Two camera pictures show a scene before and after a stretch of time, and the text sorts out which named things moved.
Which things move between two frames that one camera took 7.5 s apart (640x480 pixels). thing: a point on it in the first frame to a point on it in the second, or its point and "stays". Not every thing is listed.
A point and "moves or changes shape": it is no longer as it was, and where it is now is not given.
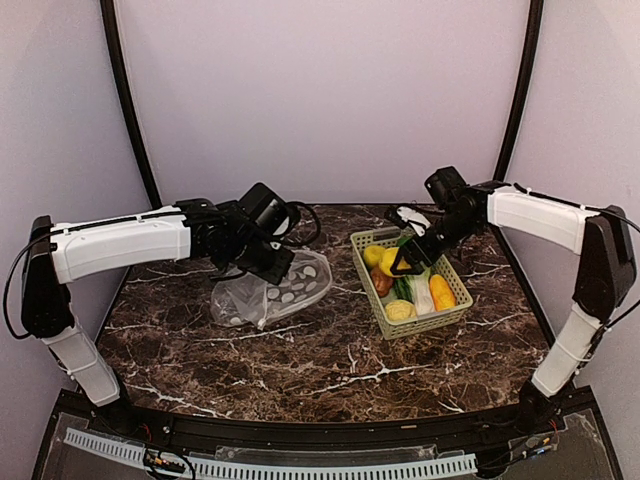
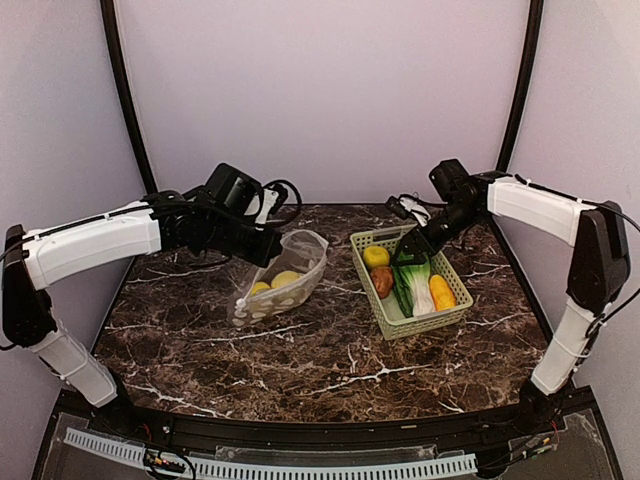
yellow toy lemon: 373,254 stays
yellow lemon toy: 388,255 to 259,286
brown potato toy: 382,282 stays
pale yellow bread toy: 400,311 moves or changes shape
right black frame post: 532,46 stays
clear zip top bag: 238,298 moves or changes shape
